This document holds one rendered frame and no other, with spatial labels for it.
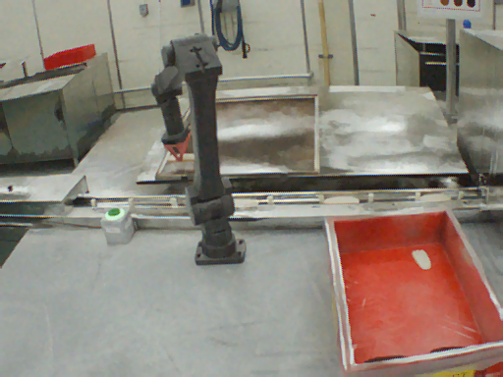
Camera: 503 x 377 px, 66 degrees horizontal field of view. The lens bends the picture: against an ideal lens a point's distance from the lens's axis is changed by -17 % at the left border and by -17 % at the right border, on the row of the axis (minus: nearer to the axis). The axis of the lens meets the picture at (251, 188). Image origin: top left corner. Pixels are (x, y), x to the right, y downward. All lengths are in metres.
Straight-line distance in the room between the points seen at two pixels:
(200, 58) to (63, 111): 3.09
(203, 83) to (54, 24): 4.97
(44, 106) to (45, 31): 2.02
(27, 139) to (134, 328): 3.43
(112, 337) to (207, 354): 0.22
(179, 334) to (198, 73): 0.52
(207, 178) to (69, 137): 3.05
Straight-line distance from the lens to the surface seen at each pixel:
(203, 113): 0.92
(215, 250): 1.10
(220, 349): 0.90
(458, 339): 0.92
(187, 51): 0.90
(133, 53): 5.32
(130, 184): 1.61
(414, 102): 1.75
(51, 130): 4.06
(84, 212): 1.41
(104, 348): 0.97
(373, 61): 4.63
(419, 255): 1.10
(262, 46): 4.92
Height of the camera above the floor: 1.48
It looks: 28 degrees down
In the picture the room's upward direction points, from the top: 7 degrees counter-clockwise
